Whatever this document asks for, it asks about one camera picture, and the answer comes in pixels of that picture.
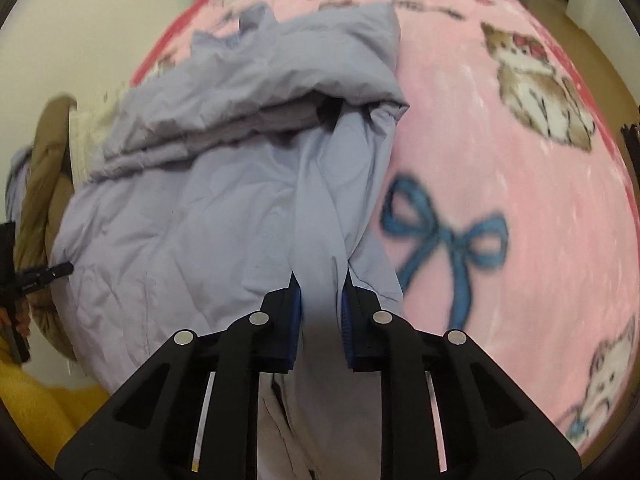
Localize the lavender padded jacket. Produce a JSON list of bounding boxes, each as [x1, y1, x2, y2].
[[50, 2, 411, 480]]

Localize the lavender knitted sweater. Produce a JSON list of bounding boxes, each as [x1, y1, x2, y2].
[[4, 145, 37, 223]]

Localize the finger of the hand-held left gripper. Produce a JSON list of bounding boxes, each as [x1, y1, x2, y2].
[[19, 261, 74, 292]]

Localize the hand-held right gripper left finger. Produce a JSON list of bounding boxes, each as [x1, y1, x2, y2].
[[54, 274, 304, 480]]

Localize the pink printed blanket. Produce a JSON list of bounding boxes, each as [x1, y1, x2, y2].
[[130, 0, 640, 456]]

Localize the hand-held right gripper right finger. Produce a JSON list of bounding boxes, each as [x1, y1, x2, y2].
[[341, 272, 583, 480]]

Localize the person's left forearm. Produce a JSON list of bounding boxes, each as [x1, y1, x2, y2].
[[0, 332, 113, 471]]

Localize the open bag of items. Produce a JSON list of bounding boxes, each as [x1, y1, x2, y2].
[[620, 121, 640, 173]]

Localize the brown coat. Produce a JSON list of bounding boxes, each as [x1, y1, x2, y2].
[[12, 94, 103, 363]]

